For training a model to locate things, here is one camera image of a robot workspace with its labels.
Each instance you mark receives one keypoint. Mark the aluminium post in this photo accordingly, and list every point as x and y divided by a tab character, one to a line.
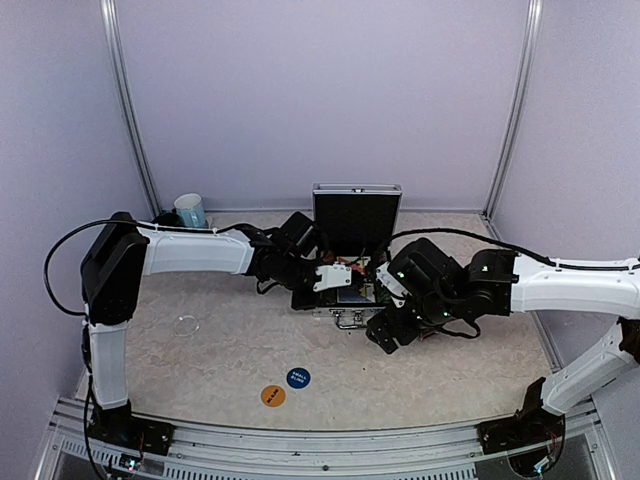
525	65
117	58

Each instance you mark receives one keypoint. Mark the left aluminium post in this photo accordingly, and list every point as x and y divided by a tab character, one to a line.
117	58

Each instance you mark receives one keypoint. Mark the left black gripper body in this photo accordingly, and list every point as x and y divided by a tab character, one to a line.
290	276

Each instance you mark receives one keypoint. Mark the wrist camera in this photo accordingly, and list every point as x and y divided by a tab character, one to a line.
396	290
332	276

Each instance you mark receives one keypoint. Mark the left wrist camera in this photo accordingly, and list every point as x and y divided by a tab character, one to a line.
332	276

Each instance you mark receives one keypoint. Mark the aluminium poker case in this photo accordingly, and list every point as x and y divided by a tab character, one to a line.
356	218

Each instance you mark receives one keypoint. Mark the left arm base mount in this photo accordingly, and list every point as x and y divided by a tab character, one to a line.
133	433

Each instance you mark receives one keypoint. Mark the dark green mug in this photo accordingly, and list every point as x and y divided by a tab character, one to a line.
168	219

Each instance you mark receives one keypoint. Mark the blue small blind button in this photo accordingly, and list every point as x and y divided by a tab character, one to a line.
298	378

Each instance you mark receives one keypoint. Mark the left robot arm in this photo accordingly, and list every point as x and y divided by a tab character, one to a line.
126	251

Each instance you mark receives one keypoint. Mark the clear round disc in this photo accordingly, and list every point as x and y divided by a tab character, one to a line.
186	326

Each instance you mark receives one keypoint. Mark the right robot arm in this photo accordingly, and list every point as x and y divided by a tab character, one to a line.
504	281

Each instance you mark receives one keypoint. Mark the light blue mug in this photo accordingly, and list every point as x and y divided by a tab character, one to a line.
190	209

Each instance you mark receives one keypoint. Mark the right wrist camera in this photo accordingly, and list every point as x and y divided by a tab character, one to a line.
396	290

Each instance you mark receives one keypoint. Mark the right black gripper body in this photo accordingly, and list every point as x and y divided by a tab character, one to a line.
435	309

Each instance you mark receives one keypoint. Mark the right aluminium post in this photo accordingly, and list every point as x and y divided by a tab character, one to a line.
525	65

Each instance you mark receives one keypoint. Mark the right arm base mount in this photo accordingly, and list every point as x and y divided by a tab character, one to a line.
511	433

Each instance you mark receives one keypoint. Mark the red playing card deck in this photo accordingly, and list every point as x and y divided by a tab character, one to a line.
354	262

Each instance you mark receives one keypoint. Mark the orange big blind button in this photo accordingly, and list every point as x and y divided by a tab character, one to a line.
273	396

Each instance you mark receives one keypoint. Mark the aluminium front rail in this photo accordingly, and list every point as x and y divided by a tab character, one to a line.
207	451

